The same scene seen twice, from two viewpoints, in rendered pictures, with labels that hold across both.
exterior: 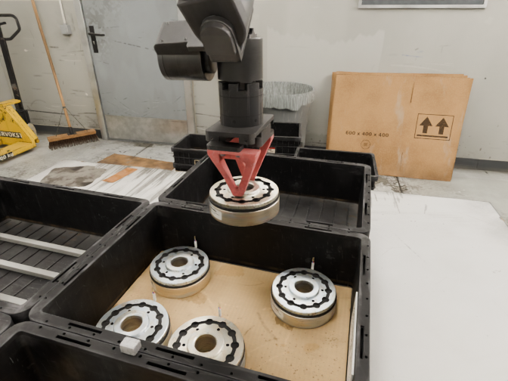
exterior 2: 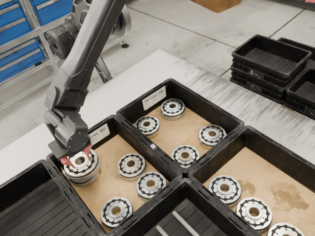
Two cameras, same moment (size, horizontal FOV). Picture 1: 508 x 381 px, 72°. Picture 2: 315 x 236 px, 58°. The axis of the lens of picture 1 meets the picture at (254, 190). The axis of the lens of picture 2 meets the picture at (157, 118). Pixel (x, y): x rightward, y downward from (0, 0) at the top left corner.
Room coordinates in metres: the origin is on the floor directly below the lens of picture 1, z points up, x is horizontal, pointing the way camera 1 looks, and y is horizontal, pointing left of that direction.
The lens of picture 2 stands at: (0.70, 0.55, 1.69)
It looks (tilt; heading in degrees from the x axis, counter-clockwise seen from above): 45 degrees down; 220
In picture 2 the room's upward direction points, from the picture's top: 10 degrees counter-clockwise
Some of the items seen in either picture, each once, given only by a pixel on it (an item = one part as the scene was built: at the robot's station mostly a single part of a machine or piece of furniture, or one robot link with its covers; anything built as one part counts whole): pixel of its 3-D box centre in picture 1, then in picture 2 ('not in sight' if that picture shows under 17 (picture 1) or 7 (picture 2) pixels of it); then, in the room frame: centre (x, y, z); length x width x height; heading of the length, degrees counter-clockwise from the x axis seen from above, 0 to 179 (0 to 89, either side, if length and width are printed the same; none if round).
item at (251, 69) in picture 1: (235, 58); (58, 122); (0.46, 0.02, 1.20); 0.07 x 0.06 x 0.07; 76
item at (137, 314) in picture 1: (131, 324); (150, 183); (0.35, 0.17, 0.86); 0.05 x 0.05 x 0.01
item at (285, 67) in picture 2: not in sight; (265, 80); (-0.94, 0.19, 0.37); 0.40 x 0.30 x 0.45; 77
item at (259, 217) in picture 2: not in sight; (254, 212); (0.28, 0.49, 0.86); 0.05 x 0.05 x 0.01
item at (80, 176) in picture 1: (72, 174); not in sight; (1.18, 0.68, 0.71); 0.22 x 0.19 x 0.01; 77
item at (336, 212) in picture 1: (273, 205); (33, 235); (0.67, -0.04, 0.87); 0.40 x 0.30 x 0.11; 73
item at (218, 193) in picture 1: (243, 190); (80, 161); (0.45, 0.01, 1.02); 0.10 x 0.10 x 0.01
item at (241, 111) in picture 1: (241, 107); (66, 136); (0.46, 0.02, 1.14); 0.10 x 0.07 x 0.07; 163
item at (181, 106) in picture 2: not in sight; (172, 106); (-0.01, 0.04, 0.86); 0.10 x 0.10 x 0.01
